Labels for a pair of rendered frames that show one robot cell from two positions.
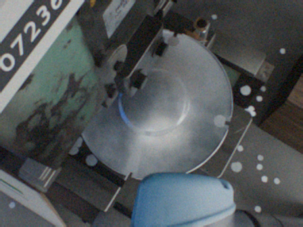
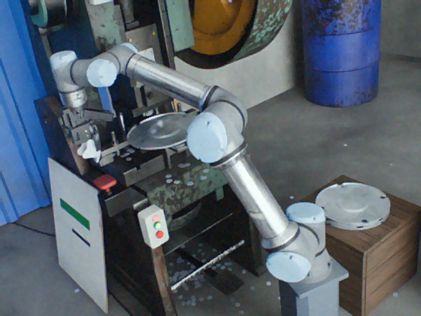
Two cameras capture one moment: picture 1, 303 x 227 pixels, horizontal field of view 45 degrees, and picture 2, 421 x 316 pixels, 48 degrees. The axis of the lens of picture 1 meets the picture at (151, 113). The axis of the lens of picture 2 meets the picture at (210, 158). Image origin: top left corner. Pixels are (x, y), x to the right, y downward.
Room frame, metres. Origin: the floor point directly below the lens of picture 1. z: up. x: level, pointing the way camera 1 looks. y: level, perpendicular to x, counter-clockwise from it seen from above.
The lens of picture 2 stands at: (-1.28, -0.72, 1.51)
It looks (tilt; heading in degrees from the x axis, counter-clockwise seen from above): 28 degrees down; 20
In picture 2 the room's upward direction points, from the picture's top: 9 degrees counter-clockwise
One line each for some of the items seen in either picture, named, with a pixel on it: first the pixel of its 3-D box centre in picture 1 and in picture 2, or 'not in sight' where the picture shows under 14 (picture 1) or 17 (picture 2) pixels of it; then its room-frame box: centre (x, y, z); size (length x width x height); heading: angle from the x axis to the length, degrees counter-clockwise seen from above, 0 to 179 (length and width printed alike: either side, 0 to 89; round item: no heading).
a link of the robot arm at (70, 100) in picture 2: not in sight; (74, 96); (-0.13, 0.10, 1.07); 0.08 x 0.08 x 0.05
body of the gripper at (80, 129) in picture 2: not in sight; (78, 122); (-0.14, 0.11, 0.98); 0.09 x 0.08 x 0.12; 146
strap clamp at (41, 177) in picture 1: (51, 143); (113, 144); (0.15, 0.19, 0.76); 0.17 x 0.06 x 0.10; 146
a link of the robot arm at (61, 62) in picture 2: not in sight; (67, 71); (-0.13, 0.10, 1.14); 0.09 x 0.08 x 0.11; 81
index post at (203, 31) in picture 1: (199, 34); not in sight; (0.36, -0.11, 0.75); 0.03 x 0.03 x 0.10; 56
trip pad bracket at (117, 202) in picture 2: not in sight; (119, 211); (-0.10, 0.08, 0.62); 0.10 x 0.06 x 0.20; 146
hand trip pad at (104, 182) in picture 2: not in sight; (107, 189); (-0.12, 0.09, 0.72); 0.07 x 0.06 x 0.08; 56
